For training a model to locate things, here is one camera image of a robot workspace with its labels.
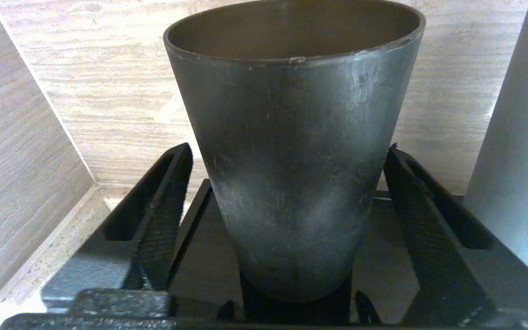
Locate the black bottle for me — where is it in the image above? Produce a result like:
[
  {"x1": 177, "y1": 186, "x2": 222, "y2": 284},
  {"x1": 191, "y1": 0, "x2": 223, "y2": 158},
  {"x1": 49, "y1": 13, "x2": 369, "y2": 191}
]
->
[{"x1": 163, "y1": 0, "x2": 426, "y2": 304}]

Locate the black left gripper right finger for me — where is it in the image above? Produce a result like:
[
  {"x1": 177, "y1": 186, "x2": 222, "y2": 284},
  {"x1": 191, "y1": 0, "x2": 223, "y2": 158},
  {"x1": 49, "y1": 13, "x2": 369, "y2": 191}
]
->
[{"x1": 382, "y1": 143, "x2": 528, "y2": 324}]

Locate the black amenity box with drawer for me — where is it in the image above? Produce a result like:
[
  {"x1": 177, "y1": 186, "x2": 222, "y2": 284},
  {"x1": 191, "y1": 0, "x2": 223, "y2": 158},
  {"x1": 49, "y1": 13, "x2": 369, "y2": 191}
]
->
[{"x1": 165, "y1": 178, "x2": 475, "y2": 324}]

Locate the grey cup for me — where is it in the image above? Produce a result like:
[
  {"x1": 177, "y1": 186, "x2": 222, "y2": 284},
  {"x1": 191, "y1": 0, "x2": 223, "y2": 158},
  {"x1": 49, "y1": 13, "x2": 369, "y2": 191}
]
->
[{"x1": 462, "y1": 0, "x2": 528, "y2": 294}]

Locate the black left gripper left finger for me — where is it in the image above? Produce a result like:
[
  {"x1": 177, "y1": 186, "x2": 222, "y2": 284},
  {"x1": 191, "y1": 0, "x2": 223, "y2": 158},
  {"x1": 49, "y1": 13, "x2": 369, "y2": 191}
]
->
[{"x1": 42, "y1": 143, "x2": 194, "y2": 312}]

